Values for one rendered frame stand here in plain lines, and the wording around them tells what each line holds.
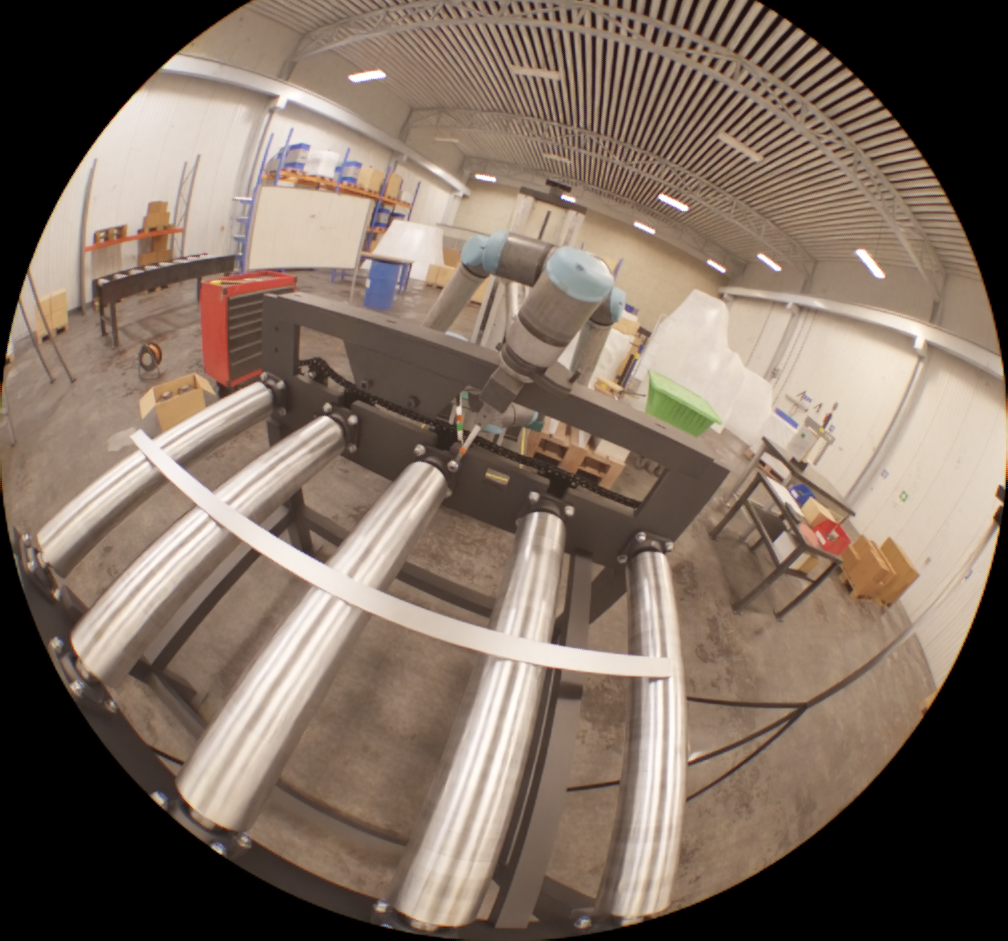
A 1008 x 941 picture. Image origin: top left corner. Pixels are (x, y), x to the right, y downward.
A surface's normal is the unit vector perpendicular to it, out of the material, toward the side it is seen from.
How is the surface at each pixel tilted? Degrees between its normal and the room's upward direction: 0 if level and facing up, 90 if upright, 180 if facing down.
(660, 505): 90
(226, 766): 9
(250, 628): 0
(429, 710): 0
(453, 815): 31
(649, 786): 48
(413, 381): 90
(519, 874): 0
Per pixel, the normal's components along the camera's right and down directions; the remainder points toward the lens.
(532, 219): -0.09, 0.50
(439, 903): 0.16, -0.86
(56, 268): 0.93, 0.37
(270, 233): 0.75, 0.53
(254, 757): 0.73, -0.50
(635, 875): -0.48, -0.82
